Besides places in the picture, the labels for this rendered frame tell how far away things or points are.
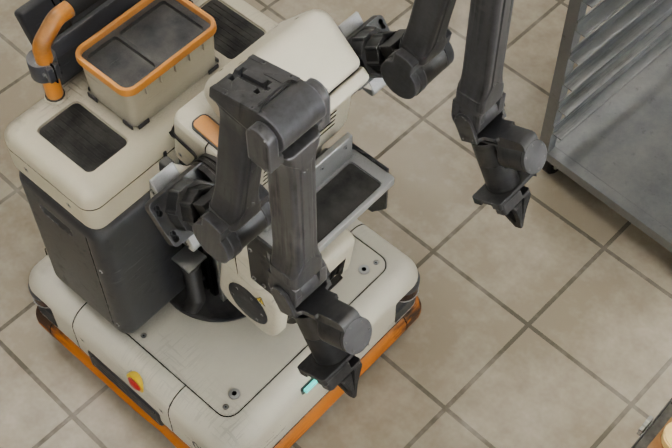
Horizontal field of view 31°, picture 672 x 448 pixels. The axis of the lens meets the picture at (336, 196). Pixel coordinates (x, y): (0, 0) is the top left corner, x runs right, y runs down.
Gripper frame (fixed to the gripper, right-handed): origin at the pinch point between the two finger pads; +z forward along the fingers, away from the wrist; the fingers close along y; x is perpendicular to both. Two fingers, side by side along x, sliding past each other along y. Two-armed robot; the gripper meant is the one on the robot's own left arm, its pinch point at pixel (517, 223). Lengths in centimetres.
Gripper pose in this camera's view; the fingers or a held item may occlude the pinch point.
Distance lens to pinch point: 210.7
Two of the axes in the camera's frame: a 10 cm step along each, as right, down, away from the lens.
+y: 6.7, -6.1, 4.2
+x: -6.5, -2.2, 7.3
